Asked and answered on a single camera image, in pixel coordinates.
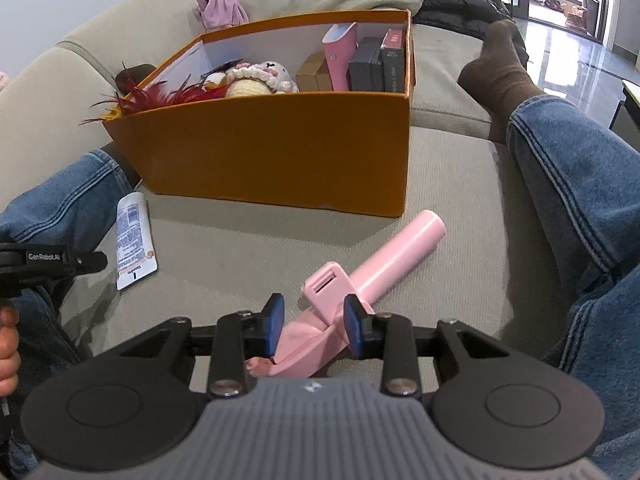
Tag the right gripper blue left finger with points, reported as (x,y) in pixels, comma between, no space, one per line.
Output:
(271,320)

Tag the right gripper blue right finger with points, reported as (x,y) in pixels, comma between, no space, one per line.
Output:
(358,325)

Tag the pink selfie stick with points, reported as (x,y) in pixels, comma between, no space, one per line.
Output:
(318,335)

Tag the white cream tube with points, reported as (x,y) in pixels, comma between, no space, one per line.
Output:
(135,252)

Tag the colourful feather shuttlecock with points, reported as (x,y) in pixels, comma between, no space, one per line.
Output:
(132,98)

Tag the white crochet bunny doll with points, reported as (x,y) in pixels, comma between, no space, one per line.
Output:
(258,79)

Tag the brown cardboard box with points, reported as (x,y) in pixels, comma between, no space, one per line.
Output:
(313,75)

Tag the dark grey box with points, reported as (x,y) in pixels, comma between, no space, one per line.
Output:
(365,69)

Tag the red card box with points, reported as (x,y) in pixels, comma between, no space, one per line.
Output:
(392,54)

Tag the pink snap pouch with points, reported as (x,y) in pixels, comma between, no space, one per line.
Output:
(339,45)

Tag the person's left hand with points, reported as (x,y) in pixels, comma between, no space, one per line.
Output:
(10,360)

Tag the left leg in jeans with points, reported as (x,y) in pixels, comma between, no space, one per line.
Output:
(74,208)

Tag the leg in jeans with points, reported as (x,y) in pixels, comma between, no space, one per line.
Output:
(74,208)
(584,183)

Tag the beige sofa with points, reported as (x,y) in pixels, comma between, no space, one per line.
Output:
(494,270)

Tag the orange cardboard storage box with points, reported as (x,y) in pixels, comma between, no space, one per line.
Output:
(342,151)

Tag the right leg in jeans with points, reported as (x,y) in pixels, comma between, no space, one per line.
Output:
(584,183)

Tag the pink crumpled garment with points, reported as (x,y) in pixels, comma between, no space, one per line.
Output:
(219,14)

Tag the marble coffee table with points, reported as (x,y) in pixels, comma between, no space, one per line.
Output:
(626,119)

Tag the black puffer jacket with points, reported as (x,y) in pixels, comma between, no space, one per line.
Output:
(466,17)

